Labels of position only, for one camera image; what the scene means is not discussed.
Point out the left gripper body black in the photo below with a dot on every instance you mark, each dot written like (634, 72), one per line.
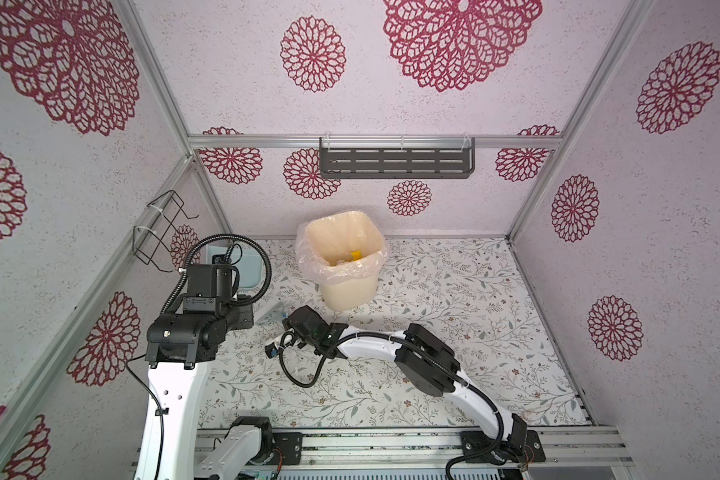
(227, 309)

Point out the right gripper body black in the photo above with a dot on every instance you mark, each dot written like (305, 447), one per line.
(287, 326)

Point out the beige trash bin with liner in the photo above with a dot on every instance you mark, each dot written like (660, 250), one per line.
(323, 251)

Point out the teal hand brush white bristles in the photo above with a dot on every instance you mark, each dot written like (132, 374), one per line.
(271, 313)

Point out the teal plastic dustpan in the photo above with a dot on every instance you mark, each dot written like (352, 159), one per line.
(248, 262)

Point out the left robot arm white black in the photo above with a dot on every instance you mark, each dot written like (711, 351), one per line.
(182, 342)

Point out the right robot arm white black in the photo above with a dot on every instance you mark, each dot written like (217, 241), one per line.
(427, 362)

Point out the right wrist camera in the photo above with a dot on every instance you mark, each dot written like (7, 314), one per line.
(275, 347)

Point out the black wire wall rack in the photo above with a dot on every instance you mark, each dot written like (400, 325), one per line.
(164, 242)

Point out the dark metal wall shelf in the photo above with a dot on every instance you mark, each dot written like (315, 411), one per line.
(401, 163)

